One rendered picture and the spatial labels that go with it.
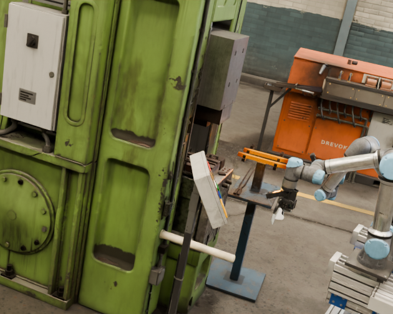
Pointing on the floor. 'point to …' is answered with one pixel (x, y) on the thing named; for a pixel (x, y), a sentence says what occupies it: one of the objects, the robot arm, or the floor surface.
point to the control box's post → (183, 257)
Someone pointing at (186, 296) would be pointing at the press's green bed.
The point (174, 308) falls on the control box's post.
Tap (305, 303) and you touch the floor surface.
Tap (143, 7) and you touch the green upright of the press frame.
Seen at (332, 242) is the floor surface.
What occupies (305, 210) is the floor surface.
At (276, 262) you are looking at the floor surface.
